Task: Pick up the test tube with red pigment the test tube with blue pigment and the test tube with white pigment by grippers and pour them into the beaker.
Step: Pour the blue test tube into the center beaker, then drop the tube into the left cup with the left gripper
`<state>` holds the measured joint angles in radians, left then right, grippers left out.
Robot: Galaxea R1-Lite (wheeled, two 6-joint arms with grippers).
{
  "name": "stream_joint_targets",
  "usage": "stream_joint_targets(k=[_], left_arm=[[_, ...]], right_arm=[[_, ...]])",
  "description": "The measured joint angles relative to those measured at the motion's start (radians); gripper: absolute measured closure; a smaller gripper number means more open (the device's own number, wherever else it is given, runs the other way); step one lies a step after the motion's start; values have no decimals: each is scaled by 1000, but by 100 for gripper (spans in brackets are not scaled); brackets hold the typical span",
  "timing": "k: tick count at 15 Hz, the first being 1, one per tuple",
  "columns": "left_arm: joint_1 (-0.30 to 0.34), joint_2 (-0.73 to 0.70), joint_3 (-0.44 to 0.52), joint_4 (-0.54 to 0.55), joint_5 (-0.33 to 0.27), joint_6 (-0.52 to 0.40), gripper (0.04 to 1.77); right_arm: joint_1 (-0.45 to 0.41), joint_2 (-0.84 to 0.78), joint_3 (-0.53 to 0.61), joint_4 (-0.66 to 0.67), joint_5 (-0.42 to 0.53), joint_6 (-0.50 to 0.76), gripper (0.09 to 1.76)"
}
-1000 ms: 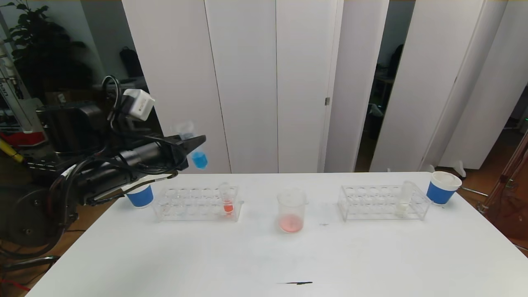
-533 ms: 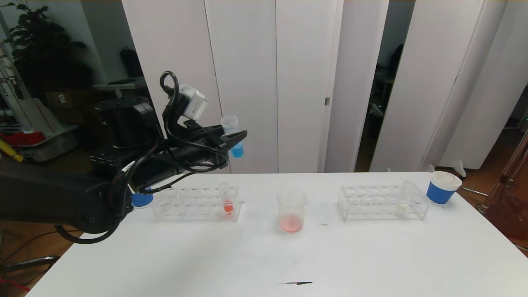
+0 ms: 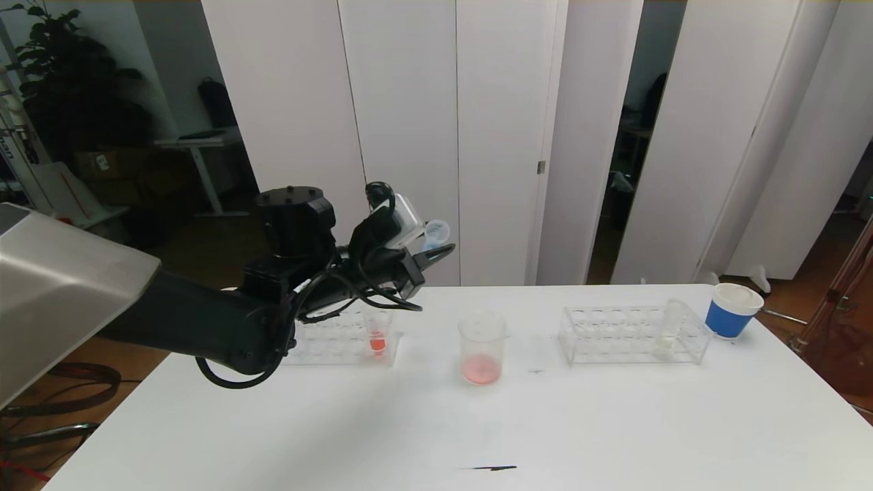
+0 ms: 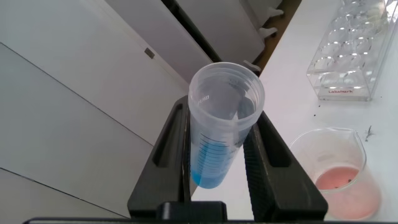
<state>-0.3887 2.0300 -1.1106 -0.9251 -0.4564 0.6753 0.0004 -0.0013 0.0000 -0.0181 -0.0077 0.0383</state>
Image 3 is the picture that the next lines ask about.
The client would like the cardboard box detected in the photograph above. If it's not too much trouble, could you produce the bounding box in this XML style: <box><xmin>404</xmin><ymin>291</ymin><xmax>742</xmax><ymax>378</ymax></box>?
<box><xmin>74</xmin><ymin>149</ymin><xmax>138</xmax><ymax>181</ymax></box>

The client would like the black backpack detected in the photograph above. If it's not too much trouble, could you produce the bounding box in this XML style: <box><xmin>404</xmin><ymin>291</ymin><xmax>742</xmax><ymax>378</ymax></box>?
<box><xmin>197</xmin><ymin>76</ymin><xmax>239</xmax><ymax>129</ymax></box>

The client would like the white machine with base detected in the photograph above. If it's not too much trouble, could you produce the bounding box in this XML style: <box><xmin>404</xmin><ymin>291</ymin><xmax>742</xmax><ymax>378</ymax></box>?
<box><xmin>0</xmin><ymin>65</ymin><xmax>130</xmax><ymax>227</ymax></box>

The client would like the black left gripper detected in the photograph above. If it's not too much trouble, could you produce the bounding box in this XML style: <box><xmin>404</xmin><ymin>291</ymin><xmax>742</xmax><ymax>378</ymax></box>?
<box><xmin>360</xmin><ymin>243</ymin><xmax>456</xmax><ymax>301</ymax></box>

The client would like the test tube with red pigment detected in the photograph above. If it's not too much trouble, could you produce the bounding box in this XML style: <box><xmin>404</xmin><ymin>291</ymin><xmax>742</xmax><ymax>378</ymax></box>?
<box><xmin>361</xmin><ymin>308</ymin><xmax>394</xmax><ymax>356</ymax></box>

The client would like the red floor cable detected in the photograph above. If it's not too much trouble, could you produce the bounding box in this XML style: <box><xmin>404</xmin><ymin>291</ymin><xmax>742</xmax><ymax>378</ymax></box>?
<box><xmin>0</xmin><ymin>460</ymin><xmax>53</xmax><ymax>482</ymax></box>

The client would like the blue white paper cup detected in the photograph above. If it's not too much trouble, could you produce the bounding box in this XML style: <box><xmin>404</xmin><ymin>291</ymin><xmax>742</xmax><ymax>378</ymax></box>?
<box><xmin>705</xmin><ymin>283</ymin><xmax>765</xmax><ymax>340</ymax></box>

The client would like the dark green potted plant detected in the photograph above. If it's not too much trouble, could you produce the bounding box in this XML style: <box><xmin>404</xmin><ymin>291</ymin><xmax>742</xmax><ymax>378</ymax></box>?
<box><xmin>3</xmin><ymin>0</ymin><xmax>155</xmax><ymax>171</ymax></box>

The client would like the clear acrylic test tube rack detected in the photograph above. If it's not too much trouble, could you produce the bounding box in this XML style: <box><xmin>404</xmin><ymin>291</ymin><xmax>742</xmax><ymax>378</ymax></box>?
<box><xmin>559</xmin><ymin>305</ymin><xmax>714</xmax><ymax>366</ymax></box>
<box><xmin>283</xmin><ymin>306</ymin><xmax>404</xmax><ymax>368</ymax></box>

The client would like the test tube with pale yellow pigment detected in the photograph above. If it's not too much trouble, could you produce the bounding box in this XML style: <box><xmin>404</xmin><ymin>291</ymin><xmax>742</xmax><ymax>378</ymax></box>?
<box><xmin>653</xmin><ymin>298</ymin><xmax>688</xmax><ymax>359</ymax></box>

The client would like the clear plastic beaker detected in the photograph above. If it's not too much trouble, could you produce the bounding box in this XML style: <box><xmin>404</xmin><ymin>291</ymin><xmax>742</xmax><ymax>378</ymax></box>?
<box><xmin>458</xmin><ymin>312</ymin><xmax>512</xmax><ymax>387</ymax></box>

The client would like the narrow white partition panel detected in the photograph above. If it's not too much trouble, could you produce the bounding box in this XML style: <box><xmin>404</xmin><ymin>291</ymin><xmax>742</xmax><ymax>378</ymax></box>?
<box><xmin>535</xmin><ymin>0</ymin><xmax>645</xmax><ymax>286</ymax></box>

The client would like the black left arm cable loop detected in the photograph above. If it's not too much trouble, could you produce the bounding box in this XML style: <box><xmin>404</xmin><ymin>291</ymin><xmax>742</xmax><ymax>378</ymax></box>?
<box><xmin>196</xmin><ymin>351</ymin><xmax>287</xmax><ymax>390</ymax></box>

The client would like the white office desk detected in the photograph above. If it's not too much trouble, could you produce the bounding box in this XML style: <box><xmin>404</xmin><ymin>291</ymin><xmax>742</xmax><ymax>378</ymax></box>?
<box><xmin>153</xmin><ymin>128</ymin><xmax>250</xmax><ymax>218</ymax></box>

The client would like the test tube with blue pigment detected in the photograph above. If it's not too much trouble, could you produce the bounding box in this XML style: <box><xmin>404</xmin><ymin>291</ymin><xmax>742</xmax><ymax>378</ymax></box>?
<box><xmin>423</xmin><ymin>219</ymin><xmax>452</xmax><ymax>252</ymax></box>

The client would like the metal chair leg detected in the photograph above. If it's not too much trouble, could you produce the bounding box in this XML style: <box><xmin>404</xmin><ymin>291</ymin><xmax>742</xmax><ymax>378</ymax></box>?
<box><xmin>0</xmin><ymin>422</ymin><xmax>100</xmax><ymax>448</ymax></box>

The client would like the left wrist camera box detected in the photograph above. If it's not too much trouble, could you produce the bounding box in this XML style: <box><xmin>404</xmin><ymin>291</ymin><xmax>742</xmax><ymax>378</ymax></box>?
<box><xmin>370</xmin><ymin>194</ymin><xmax>426</xmax><ymax>250</ymax></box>

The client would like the reddish brown stand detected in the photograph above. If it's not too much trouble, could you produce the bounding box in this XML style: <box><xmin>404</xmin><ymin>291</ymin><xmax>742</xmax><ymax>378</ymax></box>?
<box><xmin>788</xmin><ymin>211</ymin><xmax>873</xmax><ymax>414</ymax></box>

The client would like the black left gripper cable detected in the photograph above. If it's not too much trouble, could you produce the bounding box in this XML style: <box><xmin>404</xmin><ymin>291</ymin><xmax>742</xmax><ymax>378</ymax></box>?
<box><xmin>293</xmin><ymin>256</ymin><xmax>424</xmax><ymax>325</ymax></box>

